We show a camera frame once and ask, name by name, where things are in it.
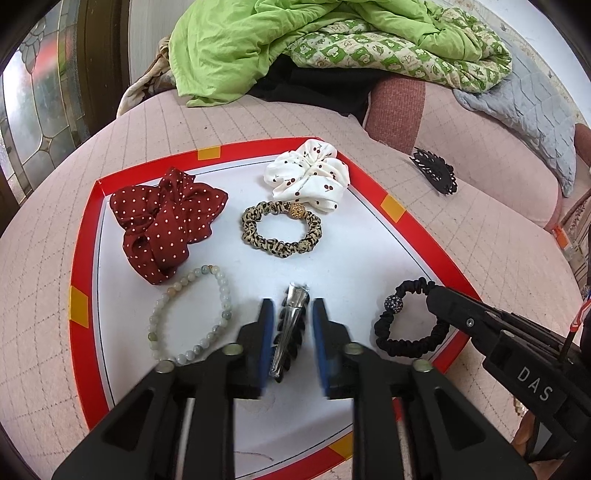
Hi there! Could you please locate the white cherry print scrunchie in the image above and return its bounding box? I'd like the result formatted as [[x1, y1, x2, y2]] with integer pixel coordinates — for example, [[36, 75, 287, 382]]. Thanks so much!
[[263, 137, 351, 213]]

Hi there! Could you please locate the stained glass window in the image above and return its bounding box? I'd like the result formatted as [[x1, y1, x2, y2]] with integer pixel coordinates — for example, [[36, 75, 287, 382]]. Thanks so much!
[[0, 28, 89, 206]]

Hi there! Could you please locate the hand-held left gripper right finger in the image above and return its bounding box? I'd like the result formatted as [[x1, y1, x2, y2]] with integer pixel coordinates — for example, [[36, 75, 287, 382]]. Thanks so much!
[[311, 298, 546, 480]]

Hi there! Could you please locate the black beaded hair tie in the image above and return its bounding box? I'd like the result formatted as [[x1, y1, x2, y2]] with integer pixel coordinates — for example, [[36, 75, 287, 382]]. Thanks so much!
[[373, 277, 451, 359]]

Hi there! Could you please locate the black leaf-shaped hair clip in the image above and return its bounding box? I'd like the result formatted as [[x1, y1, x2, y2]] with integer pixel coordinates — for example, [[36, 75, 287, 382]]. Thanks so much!
[[408, 146, 458, 196]]

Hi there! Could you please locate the black silver hair clip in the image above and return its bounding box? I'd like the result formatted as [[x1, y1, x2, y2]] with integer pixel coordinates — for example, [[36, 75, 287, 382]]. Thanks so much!
[[268, 281, 308, 384]]

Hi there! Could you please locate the pink bolster pillow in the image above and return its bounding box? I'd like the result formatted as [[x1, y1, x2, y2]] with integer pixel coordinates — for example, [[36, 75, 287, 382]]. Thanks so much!
[[362, 75, 578, 232]]

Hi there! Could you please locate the green white patterned quilt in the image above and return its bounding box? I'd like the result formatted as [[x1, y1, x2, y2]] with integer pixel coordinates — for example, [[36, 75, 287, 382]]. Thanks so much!
[[290, 22, 513, 92]]

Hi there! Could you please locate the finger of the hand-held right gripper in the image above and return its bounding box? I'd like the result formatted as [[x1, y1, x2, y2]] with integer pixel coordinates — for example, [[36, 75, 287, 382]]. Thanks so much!
[[425, 284, 572, 357]]

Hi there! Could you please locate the orange white small box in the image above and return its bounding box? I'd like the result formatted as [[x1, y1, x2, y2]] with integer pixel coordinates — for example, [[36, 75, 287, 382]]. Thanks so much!
[[553, 225, 573, 259]]

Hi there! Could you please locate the black cloth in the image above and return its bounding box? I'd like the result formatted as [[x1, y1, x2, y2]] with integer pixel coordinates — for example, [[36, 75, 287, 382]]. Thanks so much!
[[248, 56, 399, 126]]

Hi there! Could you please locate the red polka dot scrunchie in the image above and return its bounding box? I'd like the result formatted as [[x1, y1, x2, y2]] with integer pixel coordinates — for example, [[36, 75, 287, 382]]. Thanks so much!
[[109, 167, 229, 285]]

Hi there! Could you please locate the pale green bead bracelet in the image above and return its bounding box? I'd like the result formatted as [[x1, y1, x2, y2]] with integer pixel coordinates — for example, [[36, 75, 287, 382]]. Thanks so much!
[[148, 264, 233, 368]]

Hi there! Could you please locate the beige patterned cloth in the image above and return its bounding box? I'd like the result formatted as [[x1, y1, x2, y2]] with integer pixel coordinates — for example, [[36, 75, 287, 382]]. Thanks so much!
[[115, 39, 180, 117]]

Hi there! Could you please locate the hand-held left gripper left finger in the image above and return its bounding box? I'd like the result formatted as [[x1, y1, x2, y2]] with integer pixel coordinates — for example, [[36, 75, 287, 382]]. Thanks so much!
[[51, 298, 278, 480]]

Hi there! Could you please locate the striped beige cushion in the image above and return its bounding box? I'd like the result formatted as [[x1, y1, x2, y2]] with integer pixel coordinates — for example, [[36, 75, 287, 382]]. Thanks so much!
[[560, 193, 591, 280]]

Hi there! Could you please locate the red-bordered white tray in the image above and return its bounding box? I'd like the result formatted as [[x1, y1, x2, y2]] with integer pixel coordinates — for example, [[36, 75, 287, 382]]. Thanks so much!
[[68, 142, 483, 474]]

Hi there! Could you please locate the grey quilted pillow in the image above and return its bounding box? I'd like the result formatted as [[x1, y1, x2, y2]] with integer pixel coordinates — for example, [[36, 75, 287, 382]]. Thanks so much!
[[451, 68, 579, 198]]

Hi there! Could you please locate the person's right hand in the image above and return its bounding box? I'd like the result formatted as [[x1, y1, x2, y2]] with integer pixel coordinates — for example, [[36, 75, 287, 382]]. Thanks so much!
[[509, 394, 544, 463]]

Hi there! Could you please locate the plain green blanket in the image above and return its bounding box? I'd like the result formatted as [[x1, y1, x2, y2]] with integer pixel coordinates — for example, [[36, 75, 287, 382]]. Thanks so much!
[[168, 0, 467, 108]]

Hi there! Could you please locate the leopard print hair tie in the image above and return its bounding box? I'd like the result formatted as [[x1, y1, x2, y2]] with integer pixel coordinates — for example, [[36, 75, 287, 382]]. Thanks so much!
[[241, 200, 323, 260]]

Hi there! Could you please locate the dark wooden door frame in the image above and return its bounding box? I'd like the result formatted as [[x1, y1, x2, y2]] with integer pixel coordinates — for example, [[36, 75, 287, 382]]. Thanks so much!
[[75, 0, 131, 139]]

